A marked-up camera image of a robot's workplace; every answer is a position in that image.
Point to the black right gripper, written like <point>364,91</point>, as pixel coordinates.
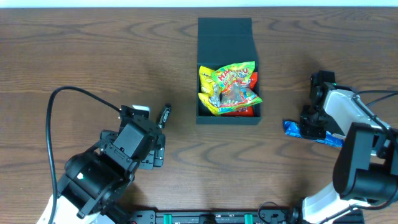
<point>310,121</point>

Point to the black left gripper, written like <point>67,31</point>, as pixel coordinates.
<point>154,150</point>

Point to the blue Oreo cookie pack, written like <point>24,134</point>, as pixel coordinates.
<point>291,128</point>

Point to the small black candy bar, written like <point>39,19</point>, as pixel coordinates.
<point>163,116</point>

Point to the red Hacks candy bag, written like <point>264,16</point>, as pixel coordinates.
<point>246,111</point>

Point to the green Haribo gummy bag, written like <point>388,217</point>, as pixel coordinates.
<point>234,84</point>

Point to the yellow Hacks candy bag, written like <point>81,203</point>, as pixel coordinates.
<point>210,91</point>

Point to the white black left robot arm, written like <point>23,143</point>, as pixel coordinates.
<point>95,179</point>

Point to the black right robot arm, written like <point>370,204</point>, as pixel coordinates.
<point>365,172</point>

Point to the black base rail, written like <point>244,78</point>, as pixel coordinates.
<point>272,216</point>

